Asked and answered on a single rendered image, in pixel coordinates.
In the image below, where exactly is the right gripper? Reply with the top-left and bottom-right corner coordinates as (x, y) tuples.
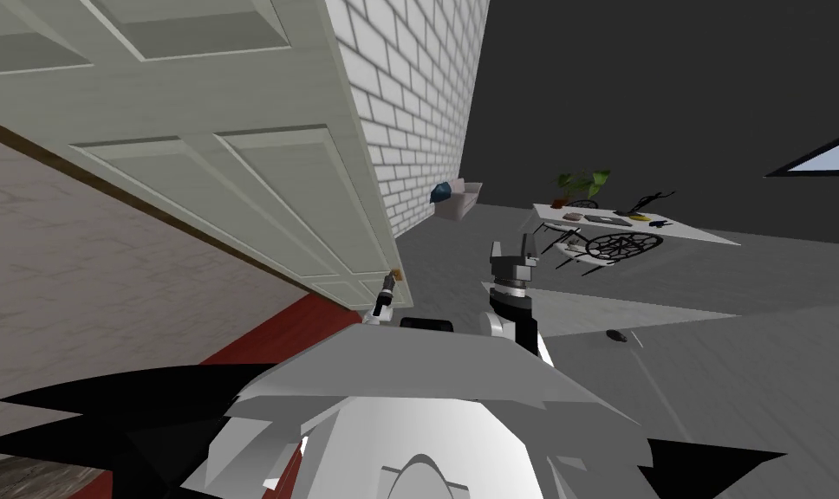
(489, 232), (541, 285)

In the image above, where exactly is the pale sofa with blue cushion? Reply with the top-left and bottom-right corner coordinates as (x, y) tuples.
(429, 178), (485, 223)

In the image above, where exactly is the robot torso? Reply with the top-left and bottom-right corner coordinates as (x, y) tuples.
(179, 316), (660, 499)

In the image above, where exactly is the white table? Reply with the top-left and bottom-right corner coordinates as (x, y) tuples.
(529, 169), (743, 248)

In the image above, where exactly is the white panelled door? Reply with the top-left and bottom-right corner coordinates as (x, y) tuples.
(0, 0), (415, 312)

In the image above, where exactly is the window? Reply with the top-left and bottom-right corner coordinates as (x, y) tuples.
(764, 126), (839, 179)

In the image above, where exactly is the black wire chair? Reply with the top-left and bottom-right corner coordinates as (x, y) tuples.
(538, 220), (666, 278)

